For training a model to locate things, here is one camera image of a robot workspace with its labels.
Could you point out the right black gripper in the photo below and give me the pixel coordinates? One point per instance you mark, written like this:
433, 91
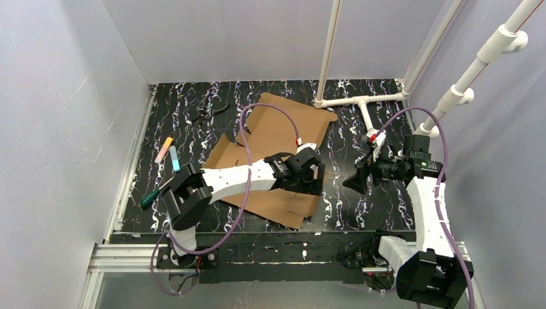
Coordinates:
366, 171

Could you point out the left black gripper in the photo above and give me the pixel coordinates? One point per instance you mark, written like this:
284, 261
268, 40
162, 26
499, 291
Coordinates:
311, 178

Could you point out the brown cardboard box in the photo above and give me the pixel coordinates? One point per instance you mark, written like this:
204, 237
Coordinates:
273, 127

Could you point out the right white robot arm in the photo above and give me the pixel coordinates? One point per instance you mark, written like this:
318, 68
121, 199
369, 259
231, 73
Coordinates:
432, 272

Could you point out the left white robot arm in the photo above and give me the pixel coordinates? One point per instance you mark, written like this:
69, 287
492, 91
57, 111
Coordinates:
187, 194

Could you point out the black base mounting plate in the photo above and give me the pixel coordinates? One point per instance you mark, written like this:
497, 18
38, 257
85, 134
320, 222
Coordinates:
275, 257

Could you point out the black pliers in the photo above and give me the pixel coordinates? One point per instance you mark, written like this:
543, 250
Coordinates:
204, 114

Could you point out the light blue marker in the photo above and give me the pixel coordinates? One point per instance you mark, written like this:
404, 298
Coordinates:
173, 153

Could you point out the orange pink marker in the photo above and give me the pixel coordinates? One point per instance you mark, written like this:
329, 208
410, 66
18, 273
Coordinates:
163, 150

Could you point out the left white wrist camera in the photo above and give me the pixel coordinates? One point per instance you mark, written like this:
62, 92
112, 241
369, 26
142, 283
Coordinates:
301, 145

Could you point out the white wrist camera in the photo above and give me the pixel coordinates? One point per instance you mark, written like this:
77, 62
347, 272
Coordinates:
301, 145
375, 140

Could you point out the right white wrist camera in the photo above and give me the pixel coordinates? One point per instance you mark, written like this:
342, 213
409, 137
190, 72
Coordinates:
375, 140

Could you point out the green handle screwdriver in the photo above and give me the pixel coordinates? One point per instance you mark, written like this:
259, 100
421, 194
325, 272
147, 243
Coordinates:
150, 197

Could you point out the white PVC pipe frame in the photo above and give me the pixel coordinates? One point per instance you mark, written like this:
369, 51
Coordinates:
507, 38

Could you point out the aluminium rail frame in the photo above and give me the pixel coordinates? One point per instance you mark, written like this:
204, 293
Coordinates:
340, 209

